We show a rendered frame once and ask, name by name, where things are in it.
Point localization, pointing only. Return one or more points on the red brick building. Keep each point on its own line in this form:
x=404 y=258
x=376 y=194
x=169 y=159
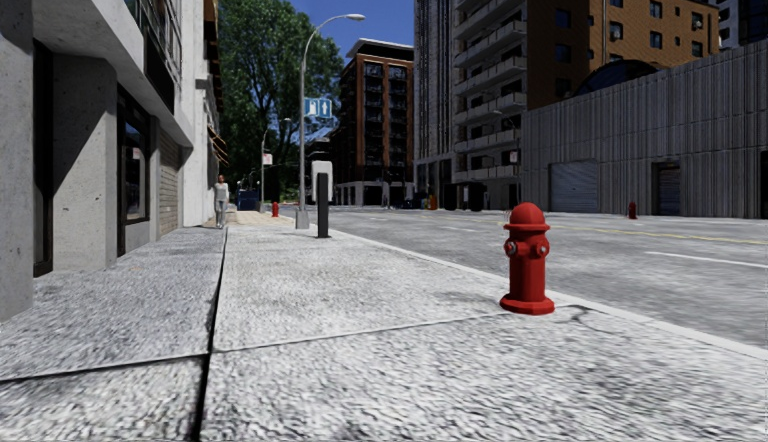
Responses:
x=378 y=124

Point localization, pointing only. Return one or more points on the pale concrete building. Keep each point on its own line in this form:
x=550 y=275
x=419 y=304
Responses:
x=78 y=142

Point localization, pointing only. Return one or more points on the grey street lamp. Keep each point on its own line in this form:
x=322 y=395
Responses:
x=262 y=172
x=302 y=142

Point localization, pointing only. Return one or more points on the short dark post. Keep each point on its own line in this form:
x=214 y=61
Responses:
x=323 y=205

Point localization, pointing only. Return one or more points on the brown brick building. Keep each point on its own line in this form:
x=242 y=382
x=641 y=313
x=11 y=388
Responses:
x=540 y=52

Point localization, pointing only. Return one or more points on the glass tower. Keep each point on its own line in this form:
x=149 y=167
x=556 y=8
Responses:
x=433 y=82

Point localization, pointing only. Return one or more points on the grey ribbed concrete building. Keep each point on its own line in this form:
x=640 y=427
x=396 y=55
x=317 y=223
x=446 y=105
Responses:
x=648 y=148

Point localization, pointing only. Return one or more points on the person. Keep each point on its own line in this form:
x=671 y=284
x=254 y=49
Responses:
x=221 y=199

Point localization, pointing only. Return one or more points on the trees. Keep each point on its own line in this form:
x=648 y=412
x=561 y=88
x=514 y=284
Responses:
x=264 y=82

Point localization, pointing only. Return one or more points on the white concrete building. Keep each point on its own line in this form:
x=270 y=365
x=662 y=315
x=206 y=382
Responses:
x=195 y=112

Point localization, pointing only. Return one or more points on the white tower building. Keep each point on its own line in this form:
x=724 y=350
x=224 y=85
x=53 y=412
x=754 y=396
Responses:
x=720 y=4

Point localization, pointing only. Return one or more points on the blue booth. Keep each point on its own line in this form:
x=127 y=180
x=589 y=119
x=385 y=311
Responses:
x=246 y=199

